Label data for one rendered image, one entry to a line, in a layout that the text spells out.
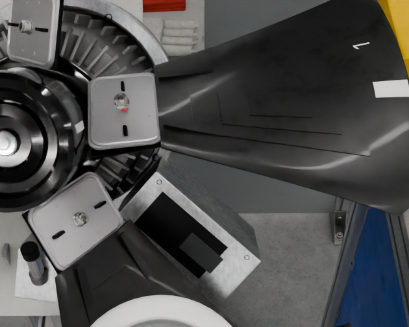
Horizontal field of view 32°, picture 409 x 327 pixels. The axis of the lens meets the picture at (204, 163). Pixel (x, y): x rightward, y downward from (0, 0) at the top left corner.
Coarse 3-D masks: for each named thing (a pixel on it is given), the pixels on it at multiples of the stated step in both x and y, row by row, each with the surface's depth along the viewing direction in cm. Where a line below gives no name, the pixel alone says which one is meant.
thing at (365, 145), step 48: (336, 0) 68; (240, 48) 67; (288, 48) 66; (336, 48) 65; (384, 48) 65; (192, 96) 63; (240, 96) 63; (288, 96) 63; (336, 96) 63; (192, 144) 60; (240, 144) 61; (288, 144) 61; (336, 144) 61; (384, 144) 62; (336, 192) 60; (384, 192) 60
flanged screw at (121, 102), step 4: (116, 96) 63; (120, 96) 63; (124, 96) 62; (116, 100) 62; (120, 100) 62; (124, 100) 62; (128, 100) 63; (116, 104) 63; (120, 104) 62; (124, 104) 63; (128, 104) 63; (120, 108) 63; (124, 108) 63
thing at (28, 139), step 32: (0, 64) 67; (64, 64) 67; (0, 96) 58; (32, 96) 57; (64, 96) 60; (0, 128) 59; (32, 128) 58; (64, 128) 57; (0, 160) 59; (32, 160) 58; (64, 160) 58; (96, 160) 69; (0, 192) 59; (32, 192) 59
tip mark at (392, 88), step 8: (392, 80) 64; (400, 80) 64; (376, 88) 64; (384, 88) 64; (392, 88) 64; (400, 88) 64; (408, 88) 64; (376, 96) 63; (384, 96) 63; (392, 96) 63; (400, 96) 63; (408, 96) 63
